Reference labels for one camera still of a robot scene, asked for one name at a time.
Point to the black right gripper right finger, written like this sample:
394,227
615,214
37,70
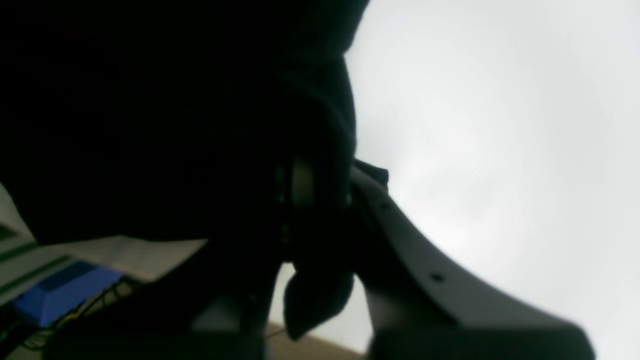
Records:
425,306

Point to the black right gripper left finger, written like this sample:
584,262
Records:
215,306

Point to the black T-shirt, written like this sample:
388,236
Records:
164,119

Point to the blue cover sheet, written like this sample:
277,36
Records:
56,296

